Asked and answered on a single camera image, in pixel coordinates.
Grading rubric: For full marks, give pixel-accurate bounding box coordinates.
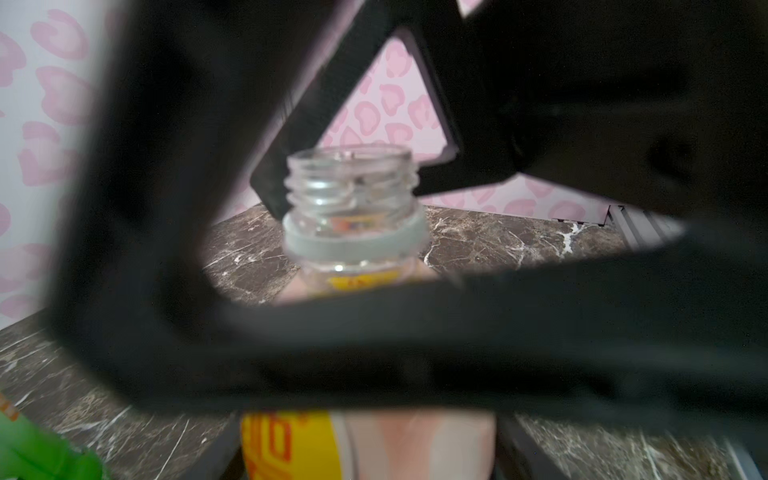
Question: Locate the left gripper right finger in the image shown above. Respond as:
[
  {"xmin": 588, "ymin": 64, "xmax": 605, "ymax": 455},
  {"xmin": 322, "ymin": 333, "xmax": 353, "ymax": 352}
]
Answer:
[{"xmin": 251, "ymin": 1, "xmax": 767, "ymax": 219}]

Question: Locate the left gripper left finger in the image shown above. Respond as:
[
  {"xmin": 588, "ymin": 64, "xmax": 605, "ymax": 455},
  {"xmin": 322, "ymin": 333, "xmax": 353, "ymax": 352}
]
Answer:
[{"xmin": 49, "ymin": 1, "xmax": 767, "ymax": 432}]

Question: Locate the pink drink bottle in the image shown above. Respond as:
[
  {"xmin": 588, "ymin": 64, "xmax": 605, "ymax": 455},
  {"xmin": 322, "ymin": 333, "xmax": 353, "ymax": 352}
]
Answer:
[{"xmin": 241, "ymin": 144, "xmax": 496, "ymax": 479}]

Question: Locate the green soda bottle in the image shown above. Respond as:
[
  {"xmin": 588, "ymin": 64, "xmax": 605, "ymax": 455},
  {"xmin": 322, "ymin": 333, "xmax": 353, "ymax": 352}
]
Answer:
[{"xmin": 1, "ymin": 395, "xmax": 111, "ymax": 480}]

